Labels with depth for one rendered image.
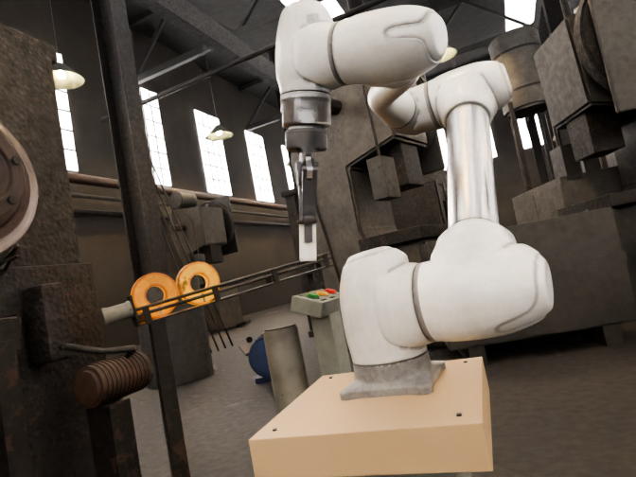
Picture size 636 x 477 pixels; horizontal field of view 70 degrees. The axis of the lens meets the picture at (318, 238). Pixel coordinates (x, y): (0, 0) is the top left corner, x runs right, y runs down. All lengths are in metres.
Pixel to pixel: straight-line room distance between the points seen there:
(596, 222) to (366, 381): 2.19
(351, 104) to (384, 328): 2.96
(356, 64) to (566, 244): 2.25
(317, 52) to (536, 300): 0.54
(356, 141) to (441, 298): 2.88
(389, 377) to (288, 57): 0.60
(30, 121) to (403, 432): 1.67
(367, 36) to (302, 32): 0.12
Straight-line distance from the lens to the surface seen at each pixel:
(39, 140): 1.97
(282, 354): 1.54
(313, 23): 0.82
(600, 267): 2.92
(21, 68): 2.06
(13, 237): 1.61
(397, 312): 0.85
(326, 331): 1.50
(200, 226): 9.31
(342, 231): 3.66
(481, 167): 1.04
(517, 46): 9.75
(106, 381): 1.53
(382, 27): 0.75
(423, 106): 1.28
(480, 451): 0.74
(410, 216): 7.53
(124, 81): 6.30
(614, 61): 3.66
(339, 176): 3.68
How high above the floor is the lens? 0.66
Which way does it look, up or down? 5 degrees up
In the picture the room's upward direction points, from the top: 11 degrees counter-clockwise
